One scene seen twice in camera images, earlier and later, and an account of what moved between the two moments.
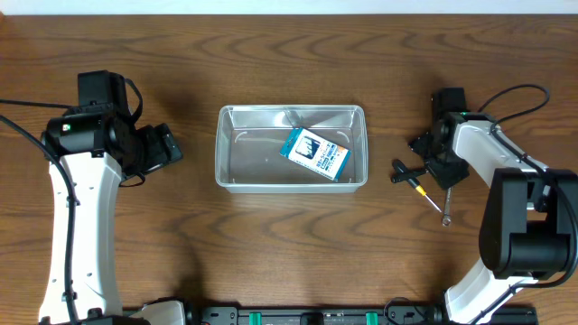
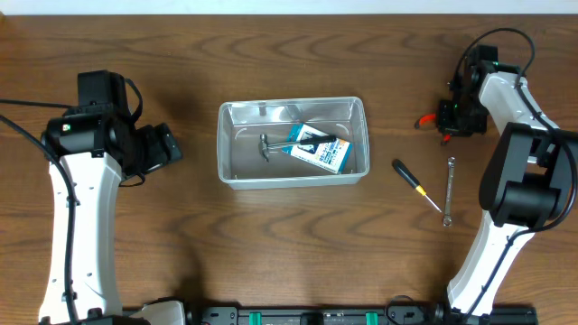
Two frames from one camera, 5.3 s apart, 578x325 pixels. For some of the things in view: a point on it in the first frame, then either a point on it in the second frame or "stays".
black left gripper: [159, 147] stays
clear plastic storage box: [292, 149] stays
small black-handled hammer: [399, 173] to [264, 144]
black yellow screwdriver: [420, 190] stays
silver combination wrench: [446, 219] stays
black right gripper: [445, 177] to [447, 126]
